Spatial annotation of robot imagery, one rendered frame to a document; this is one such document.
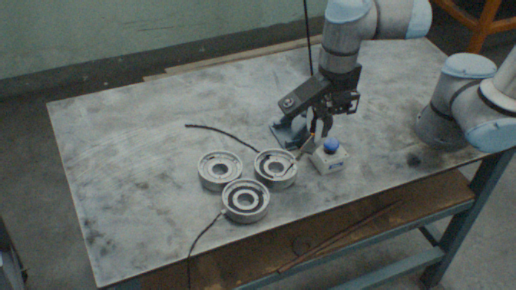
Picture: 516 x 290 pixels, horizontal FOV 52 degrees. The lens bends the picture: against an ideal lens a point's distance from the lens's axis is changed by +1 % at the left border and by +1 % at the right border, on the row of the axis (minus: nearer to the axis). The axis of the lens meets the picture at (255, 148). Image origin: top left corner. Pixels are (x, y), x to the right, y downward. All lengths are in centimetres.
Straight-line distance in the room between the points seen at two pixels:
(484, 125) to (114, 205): 83
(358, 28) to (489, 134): 42
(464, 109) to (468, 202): 50
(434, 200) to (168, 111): 83
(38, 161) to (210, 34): 114
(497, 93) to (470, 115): 8
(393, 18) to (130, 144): 71
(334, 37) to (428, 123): 52
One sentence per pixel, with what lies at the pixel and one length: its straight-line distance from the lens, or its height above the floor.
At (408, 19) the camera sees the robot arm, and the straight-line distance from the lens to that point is 102.
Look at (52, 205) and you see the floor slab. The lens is 232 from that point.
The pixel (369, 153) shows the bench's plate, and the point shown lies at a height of 80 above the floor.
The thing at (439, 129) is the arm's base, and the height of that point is 85.
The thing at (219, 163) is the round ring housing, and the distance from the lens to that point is 125.
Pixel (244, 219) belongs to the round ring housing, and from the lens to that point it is 115.
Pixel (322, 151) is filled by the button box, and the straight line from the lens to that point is 128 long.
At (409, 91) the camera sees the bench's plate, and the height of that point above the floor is 80.
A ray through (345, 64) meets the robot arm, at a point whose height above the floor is 116.
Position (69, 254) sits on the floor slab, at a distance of 216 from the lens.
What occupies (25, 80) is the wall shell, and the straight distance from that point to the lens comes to 287.
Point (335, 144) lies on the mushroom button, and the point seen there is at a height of 87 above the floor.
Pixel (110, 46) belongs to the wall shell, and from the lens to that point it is 283.
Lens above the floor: 173
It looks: 45 degrees down
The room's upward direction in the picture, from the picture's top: 5 degrees clockwise
